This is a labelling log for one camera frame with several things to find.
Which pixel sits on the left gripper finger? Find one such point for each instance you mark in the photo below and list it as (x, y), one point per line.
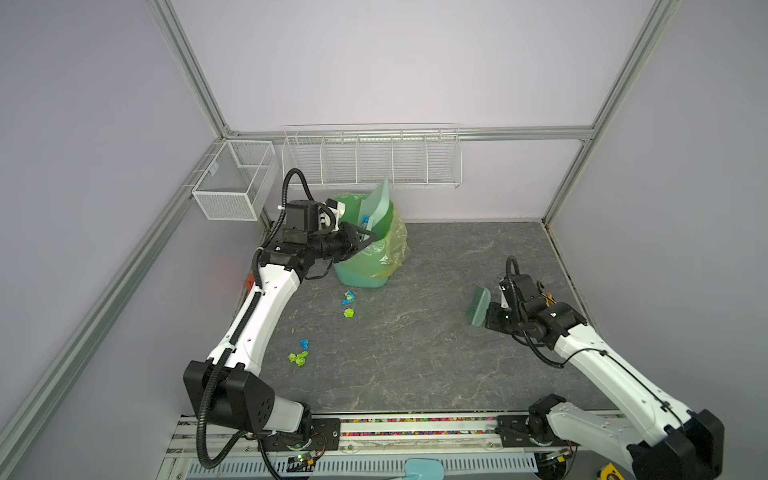
(353, 229)
(359, 240)

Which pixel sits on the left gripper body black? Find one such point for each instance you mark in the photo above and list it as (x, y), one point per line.
(331, 244)

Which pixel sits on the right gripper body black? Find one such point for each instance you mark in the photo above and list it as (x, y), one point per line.
(500, 319)

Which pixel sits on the mint green dustpan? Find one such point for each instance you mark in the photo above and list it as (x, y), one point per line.
(375, 205)

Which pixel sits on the mint green hand brush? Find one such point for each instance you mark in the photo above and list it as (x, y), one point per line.
(479, 305)

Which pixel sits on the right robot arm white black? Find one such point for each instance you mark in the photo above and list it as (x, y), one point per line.
(659, 437)

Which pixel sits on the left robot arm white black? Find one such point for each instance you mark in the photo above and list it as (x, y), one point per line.
(230, 400)

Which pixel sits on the yellow-green plastic bin liner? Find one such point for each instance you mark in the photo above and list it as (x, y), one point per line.
(399, 230)

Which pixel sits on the green trash bin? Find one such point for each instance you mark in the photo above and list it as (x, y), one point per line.
(373, 267)

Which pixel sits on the blue green paper scrap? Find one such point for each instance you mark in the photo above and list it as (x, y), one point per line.
(348, 297)

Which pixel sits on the red rubber glove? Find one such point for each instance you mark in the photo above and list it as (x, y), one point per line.
(249, 281)

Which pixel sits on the white mesh box basket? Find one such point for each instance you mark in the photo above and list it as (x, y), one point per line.
(237, 181)

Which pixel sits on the green paper scrap near left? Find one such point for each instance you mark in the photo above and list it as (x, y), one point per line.
(298, 359)

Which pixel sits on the yellow black tape measure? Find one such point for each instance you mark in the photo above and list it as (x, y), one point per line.
(609, 472)

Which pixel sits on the light blue object front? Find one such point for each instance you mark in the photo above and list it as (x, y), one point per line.
(423, 469)

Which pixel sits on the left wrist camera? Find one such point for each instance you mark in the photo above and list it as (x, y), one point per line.
(331, 214)

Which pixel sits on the white wire shelf basket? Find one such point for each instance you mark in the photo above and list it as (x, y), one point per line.
(361, 156)

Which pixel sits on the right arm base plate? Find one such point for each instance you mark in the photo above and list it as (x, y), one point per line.
(528, 429)

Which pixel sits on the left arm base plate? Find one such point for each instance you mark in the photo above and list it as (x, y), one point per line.
(320, 433)

